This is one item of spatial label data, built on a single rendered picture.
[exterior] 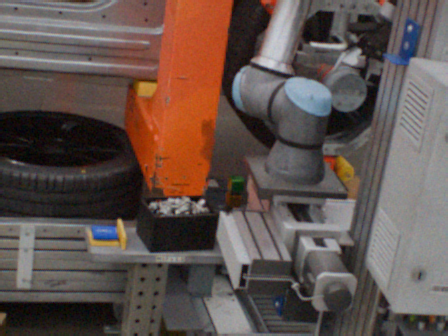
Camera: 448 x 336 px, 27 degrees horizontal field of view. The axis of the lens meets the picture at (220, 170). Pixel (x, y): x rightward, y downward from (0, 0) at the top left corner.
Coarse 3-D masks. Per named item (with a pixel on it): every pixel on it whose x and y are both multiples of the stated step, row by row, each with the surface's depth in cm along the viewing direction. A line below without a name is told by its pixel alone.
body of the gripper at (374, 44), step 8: (376, 16) 269; (384, 24) 268; (392, 24) 266; (368, 32) 271; (376, 32) 270; (384, 32) 267; (368, 40) 270; (376, 40) 267; (384, 40) 267; (360, 48) 272; (368, 48) 270; (376, 48) 268; (384, 48) 269; (368, 56) 269; (376, 56) 269
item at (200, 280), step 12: (216, 180) 325; (216, 192) 318; (216, 204) 312; (180, 264) 327; (192, 264) 314; (204, 264) 315; (192, 276) 316; (204, 276) 317; (192, 288) 318; (204, 288) 319
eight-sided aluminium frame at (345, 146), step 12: (324, 0) 299; (336, 0) 300; (348, 0) 302; (360, 0) 306; (372, 0) 308; (312, 12) 300; (348, 12) 303; (360, 12) 304; (372, 12) 304; (264, 36) 301; (276, 132) 314; (360, 132) 322; (324, 144) 320; (336, 144) 321; (348, 144) 322; (360, 144) 323
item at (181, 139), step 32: (192, 0) 258; (224, 0) 260; (192, 32) 261; (224, 32) 264; (160, 64) 277; (192, 64) 265; (160, 96) 275; (192, 96) 269; (160, 128) 273; (192, 128) 273; (160, 160) 274; (192, 160) 277; (160, 192) 278; (192, 192) 281
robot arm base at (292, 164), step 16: (288, 144) 224; (304, 144) 223; (320, 144) 226; (272, 160) 228; (288, 160) 225; (304, 160) 224; (320, 160) 228; (272, 176) 227; (288, 176) 225; (304, 176) 225; (320, 176) 227
